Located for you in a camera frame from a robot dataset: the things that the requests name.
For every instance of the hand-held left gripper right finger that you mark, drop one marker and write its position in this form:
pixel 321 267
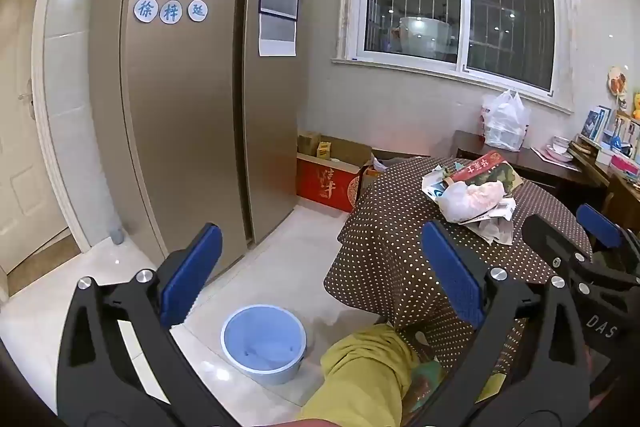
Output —
pixel 450 272

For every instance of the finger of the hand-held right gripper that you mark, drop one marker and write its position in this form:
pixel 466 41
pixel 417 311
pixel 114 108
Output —
pixel 542 232
pixel 600 229

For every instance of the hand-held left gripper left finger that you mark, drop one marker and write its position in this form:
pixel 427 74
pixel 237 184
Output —
pixel 192 267

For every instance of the dark mottled snack packet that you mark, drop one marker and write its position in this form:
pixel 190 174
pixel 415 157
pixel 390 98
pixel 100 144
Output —
pixel 500 181

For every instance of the blue plastic bin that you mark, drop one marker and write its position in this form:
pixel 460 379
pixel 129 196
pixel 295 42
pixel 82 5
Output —
pixel 260 342

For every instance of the brown wooden desk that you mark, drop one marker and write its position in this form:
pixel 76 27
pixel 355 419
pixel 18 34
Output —
pixel 620 199

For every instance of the brown polka dot tablecloth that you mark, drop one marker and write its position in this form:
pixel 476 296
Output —
pixel 400 257

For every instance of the dark wooden sideboard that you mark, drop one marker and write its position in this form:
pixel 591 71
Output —
pixel 540 167

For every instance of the pink box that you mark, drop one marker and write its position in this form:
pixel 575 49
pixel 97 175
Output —
pixel 625 167

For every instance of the crumpled white plastic bag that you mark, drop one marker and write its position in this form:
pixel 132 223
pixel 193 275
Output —
pixel 465 202

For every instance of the grey cylinder stub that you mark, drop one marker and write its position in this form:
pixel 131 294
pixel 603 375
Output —
pixel 117 235

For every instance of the stacked white bowls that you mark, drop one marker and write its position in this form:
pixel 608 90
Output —
pixel 561 147

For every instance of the red printed packet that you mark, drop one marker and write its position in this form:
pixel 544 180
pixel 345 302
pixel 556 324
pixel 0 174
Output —
pixel 480 167

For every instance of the framed photo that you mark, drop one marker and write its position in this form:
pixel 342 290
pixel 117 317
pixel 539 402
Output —
pixel 595 123

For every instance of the colourful patterned cushion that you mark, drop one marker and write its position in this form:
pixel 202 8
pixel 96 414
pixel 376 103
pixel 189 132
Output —
pixel 425 377

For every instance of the white plastic shopping bag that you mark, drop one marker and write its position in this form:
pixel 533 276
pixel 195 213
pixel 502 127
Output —
pixel 505 122

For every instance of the yellow plush toy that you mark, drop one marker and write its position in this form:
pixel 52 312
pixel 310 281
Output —
pixel 636 105

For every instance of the person's yellow-green trouser leg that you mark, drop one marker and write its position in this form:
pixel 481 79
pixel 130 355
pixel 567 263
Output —
pixel 360 377

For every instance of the round paper fan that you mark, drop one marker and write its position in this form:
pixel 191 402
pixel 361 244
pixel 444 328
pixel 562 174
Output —
pixel 617 80

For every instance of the red gift box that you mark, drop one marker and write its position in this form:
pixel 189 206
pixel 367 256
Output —
pixel 325 187

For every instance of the flat brown cardboard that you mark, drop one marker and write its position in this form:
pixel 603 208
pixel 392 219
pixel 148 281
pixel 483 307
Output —
pixel 350 152

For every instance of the beige double-door refrigerator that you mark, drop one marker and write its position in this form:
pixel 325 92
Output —
pixel 190 107

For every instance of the small brown carton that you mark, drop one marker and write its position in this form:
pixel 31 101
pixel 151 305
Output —
pixel 308 143

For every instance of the small yellow box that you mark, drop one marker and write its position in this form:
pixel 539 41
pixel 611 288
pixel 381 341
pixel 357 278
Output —
pixel 325 150

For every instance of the white panel door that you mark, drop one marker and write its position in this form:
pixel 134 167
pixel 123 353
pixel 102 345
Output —
pixel 25 157

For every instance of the white sliding window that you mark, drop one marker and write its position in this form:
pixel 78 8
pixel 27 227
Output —
pixel 462 7

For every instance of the white paper sheet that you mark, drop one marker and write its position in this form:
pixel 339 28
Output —
pixel 276 34

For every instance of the white door frame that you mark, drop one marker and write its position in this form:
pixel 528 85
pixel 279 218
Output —
pixel 50 57

